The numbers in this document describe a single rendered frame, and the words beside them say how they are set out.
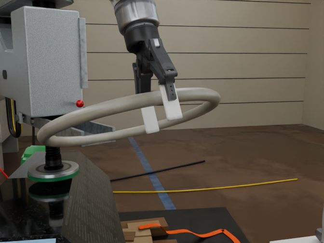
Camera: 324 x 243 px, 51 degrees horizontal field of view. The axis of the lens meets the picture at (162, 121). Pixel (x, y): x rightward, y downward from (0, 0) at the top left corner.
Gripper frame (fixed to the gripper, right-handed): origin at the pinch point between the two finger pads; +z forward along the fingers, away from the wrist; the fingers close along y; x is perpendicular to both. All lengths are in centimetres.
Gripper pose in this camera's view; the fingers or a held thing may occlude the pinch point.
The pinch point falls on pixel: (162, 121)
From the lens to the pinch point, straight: 69.7
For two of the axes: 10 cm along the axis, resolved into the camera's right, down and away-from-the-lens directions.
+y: -3.3, 2.1, 9.2
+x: -9.2, 1.7, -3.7
